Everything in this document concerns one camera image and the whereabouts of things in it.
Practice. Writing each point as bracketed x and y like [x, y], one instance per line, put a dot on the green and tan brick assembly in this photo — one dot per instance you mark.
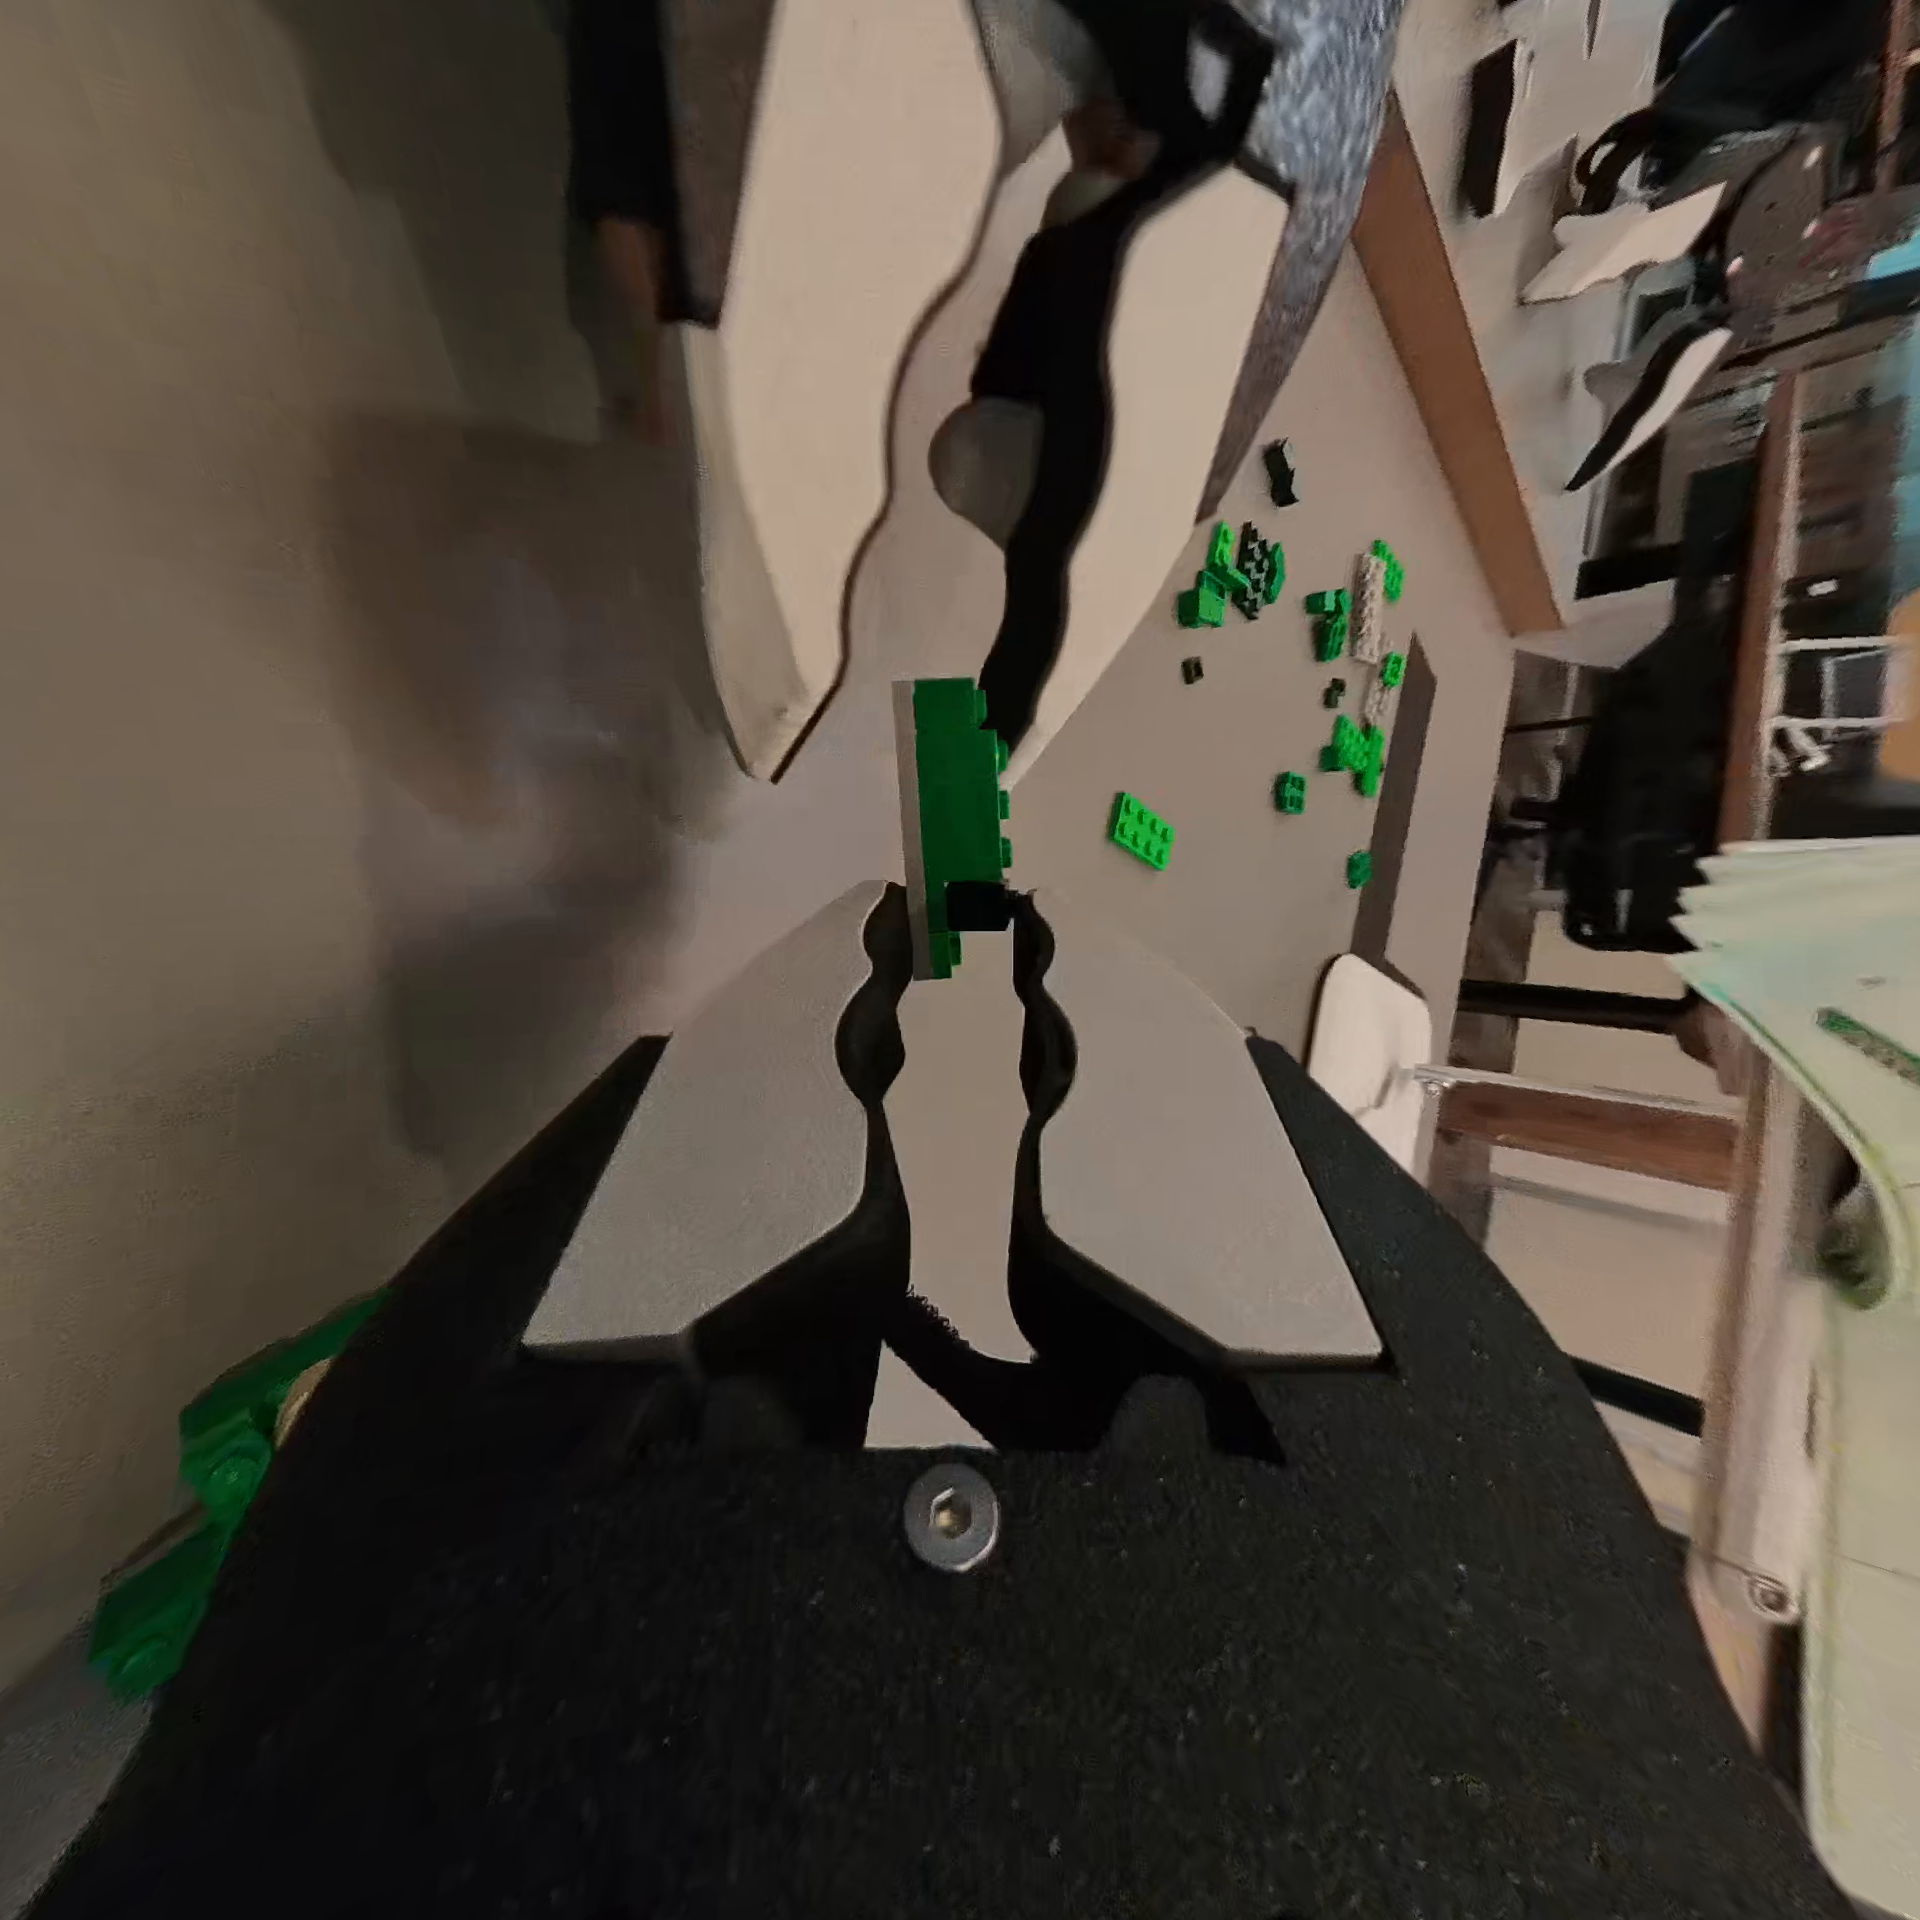
[211, 1478]

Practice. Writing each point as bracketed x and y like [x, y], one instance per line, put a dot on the open building instruction booklet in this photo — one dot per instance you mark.
[1800, 960]

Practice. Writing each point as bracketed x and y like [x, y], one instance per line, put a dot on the grey table with wooden edge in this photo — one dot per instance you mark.
[1454, 375]

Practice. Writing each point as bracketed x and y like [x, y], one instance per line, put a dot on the grey desk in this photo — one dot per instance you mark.
[1200, 931]

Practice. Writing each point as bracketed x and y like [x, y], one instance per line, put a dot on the green and grey brick assembly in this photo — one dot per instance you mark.
[954, 781]

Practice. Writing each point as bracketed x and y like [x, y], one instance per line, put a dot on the scattered pile of toy bricks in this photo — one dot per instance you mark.
[1359, 750]

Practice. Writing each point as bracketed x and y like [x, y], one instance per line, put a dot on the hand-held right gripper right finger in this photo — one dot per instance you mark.
[1184, 1200]

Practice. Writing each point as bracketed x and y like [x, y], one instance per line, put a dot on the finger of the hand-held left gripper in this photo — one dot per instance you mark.
[839, 300]
[1154, 421]

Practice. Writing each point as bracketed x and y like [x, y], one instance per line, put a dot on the black office chair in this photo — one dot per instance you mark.
[1635, 781]

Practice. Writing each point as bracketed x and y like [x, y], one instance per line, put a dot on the black and white spare gripper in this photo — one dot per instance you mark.
[1635, 242]

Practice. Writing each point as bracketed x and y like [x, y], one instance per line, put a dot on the white book stand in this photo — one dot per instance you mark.
[1366, 1036]

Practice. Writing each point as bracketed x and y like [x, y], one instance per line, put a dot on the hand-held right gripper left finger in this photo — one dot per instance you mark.
[721, 1171]

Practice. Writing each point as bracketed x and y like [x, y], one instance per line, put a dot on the green rectangular brick plate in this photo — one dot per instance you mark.
[1142, 831]

